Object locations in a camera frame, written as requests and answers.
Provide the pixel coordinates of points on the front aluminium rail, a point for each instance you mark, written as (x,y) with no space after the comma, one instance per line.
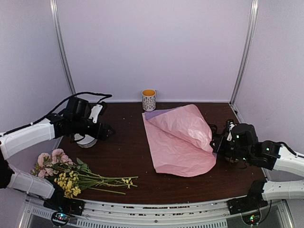
(210,214)

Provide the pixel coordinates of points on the left aluminium frame post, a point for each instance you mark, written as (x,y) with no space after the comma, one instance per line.
(62,51)

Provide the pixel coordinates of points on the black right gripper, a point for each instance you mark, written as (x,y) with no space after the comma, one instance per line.
(219,150)

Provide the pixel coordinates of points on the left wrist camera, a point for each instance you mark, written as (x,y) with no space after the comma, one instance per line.
(96,111)

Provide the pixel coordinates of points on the white scalloped bowl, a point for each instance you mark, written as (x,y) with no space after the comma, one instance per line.
(87,142)

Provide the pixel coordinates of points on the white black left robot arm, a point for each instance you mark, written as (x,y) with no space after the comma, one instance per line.
(72,120)

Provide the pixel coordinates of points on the fake flower bunch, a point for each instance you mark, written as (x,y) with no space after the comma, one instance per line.
(75,177)

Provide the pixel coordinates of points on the aluminium frame post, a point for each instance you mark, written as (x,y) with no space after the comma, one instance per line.
(62,51)
(248,42)

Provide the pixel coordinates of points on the right aluminium frame post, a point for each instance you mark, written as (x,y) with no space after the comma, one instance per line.
(248,42)

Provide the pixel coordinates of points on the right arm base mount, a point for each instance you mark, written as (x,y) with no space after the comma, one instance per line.
(249,208)

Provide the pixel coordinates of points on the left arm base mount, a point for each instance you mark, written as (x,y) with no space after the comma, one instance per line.
(65,210)

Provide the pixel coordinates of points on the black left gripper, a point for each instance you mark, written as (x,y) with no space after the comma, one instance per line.
(96,134)

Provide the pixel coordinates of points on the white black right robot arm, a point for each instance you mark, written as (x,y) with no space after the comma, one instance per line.
(239,142)

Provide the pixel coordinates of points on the floral ceramic mug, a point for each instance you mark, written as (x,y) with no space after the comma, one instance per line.
(148,100)

